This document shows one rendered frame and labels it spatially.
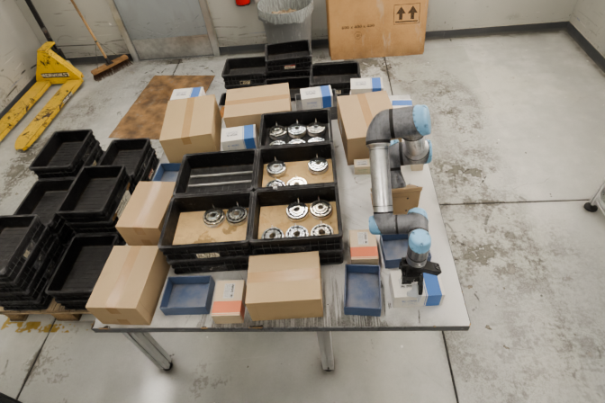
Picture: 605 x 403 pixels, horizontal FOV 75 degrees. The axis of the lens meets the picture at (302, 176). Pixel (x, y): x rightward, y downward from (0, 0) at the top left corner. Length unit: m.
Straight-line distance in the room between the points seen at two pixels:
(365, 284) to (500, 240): 1.37
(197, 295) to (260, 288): 0.36
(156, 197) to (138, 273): 0.43
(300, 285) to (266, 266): 0.17
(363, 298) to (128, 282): 1.00
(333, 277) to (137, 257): 0.88
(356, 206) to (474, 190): 1.34
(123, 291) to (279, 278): 0.65
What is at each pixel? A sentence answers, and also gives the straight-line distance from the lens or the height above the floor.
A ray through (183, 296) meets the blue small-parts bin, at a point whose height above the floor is 0.70.
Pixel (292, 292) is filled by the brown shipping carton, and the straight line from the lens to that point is 1.64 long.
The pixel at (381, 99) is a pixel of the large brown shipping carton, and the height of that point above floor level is 0.90.
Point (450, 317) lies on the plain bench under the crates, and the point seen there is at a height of 0.70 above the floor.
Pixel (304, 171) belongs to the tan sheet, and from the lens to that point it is 2.08.
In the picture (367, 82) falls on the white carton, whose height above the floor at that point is 0.88.
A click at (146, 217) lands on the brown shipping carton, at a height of 0.86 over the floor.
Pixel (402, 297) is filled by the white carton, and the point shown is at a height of 0.79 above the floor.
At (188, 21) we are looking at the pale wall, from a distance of 4.96.
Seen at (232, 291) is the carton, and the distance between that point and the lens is 1.79.
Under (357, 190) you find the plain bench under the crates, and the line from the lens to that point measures 2.15.
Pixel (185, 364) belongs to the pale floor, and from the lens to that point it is 2.59.
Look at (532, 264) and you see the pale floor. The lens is 2.93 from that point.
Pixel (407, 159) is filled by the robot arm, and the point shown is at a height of 0.96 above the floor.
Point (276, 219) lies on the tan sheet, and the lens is 1.89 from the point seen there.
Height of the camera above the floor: 2.30
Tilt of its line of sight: 46 degrees down
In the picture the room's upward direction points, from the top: 8 degrees counter-clockwise
